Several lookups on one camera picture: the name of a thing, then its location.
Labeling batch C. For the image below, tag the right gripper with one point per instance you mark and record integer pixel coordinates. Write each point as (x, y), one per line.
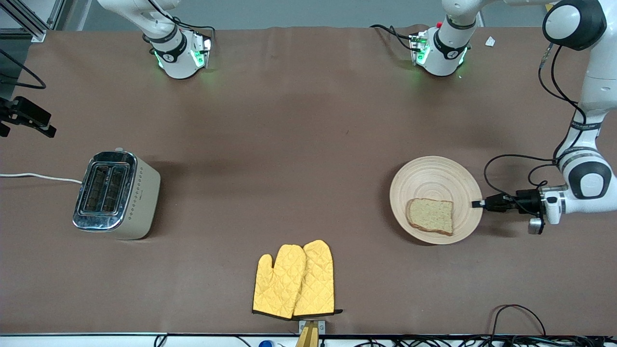
(30, 116)

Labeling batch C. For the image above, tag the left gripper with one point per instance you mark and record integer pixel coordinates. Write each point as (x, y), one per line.
(526, 200)

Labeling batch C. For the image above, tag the round pale wooden plate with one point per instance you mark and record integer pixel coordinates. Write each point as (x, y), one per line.
(434, 178)

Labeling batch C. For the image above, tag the slice of brown bread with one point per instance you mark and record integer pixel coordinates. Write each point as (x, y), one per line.
(429, 216)

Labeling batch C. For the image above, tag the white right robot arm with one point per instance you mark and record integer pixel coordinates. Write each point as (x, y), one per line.
(176, 58)

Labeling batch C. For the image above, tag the cream and chrome toaster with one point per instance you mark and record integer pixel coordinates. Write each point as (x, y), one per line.
(130, 202)

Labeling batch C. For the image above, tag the small white paper tag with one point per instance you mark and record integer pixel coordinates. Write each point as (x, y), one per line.
(490, 41)

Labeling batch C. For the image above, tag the brown table cover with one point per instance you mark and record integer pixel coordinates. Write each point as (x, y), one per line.
(337, 120)

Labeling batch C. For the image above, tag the yellow quilted oven mitt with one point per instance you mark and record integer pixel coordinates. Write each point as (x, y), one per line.
(279, 284)
(318, 279)

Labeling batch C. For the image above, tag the aluminium frame profile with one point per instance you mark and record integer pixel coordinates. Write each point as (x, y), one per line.
(38, 34)

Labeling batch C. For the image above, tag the grey metal bracket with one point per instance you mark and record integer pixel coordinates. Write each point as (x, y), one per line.
(321, 327)

